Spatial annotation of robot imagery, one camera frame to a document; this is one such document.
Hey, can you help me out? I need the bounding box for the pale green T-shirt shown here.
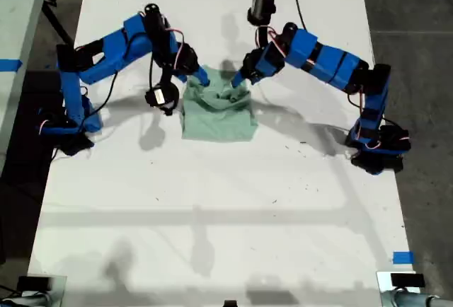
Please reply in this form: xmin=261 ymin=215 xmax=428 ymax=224
xmin=179 ymin=66 xmax=258 ymax=144

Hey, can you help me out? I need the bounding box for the black stand leg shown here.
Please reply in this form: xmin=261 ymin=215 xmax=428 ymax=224
xmin=41 ymin=0 xmax=75 ymax=49

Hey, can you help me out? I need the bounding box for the pale bench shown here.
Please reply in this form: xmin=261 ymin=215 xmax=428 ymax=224
xmin=0 ymin=0 xmax=50 ymax=173

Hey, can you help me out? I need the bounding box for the small black box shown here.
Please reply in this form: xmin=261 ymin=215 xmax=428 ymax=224
xmin=391 ymin=273 xmax=425 ymax=289
xmin=16 ymin=276 xmax=52 ymax=291

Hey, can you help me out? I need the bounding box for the grey metal tube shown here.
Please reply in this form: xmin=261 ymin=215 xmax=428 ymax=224
xmin=381 ymin=291 xmax=453 ymax=307
xmin=0 ymin=292 xmax=50 ymax=307

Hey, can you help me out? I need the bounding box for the black camera stalk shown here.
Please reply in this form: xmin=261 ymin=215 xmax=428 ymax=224
xmin=159 ymin=68 xmax=175 ymax=87
xmin=256 ymin=23 xmax=273 ymax=49

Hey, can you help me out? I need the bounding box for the black camera box white label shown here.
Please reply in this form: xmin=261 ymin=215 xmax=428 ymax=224
xmin=144 ymin=82 xmax=180 ymax=116

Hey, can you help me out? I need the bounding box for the black camera box grey face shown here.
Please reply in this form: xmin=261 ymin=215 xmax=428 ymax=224
xmin=246 ymin=0 xmax=277 ymax=25

